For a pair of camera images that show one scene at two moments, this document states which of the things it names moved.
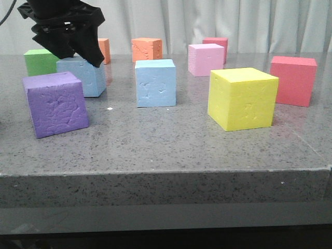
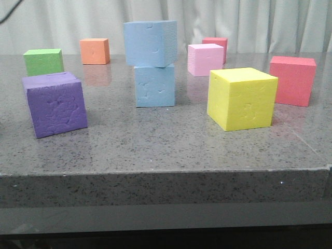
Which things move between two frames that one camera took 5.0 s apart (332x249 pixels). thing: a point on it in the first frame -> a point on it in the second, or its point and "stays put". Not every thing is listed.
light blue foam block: [93, 78] -> [152, 43]
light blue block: [155, 82] stays put
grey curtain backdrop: [251, 26] stays put
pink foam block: [203, 58] stays put
